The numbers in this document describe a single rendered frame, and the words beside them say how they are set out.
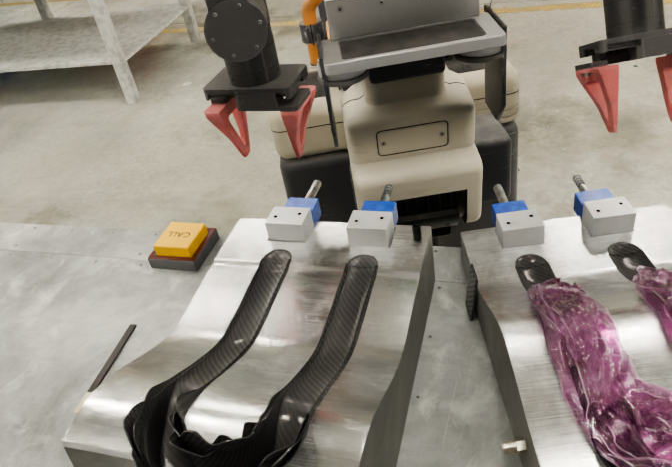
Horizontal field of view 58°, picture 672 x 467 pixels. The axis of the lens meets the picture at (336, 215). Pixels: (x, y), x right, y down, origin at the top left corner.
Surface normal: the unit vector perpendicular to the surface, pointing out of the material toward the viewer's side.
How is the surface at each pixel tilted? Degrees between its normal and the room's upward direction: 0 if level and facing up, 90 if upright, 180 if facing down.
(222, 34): 89
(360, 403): 25
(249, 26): 89
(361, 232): 90
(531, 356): 12
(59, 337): 0
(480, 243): 0
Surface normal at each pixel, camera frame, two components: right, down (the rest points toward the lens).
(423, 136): 0.08, 0.68
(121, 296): -0.15, -0.80
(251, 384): -0.02, -0.98
